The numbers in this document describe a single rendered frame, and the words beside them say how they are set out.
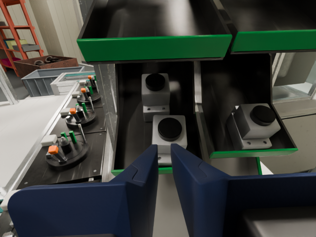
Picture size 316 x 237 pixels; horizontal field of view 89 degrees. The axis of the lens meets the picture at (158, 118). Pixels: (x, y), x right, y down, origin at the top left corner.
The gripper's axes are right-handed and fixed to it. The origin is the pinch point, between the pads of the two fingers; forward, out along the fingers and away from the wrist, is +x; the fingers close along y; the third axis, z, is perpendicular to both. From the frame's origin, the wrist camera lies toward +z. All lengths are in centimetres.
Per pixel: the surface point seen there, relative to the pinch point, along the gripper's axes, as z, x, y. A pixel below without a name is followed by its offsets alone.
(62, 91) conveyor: -11, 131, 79
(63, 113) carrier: -15, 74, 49
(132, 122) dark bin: -3.7, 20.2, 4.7
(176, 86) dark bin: 1.5, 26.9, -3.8
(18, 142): -29, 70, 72
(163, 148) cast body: -4.3, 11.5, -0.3
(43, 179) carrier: -26, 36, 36
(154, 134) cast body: -2.5, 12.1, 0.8
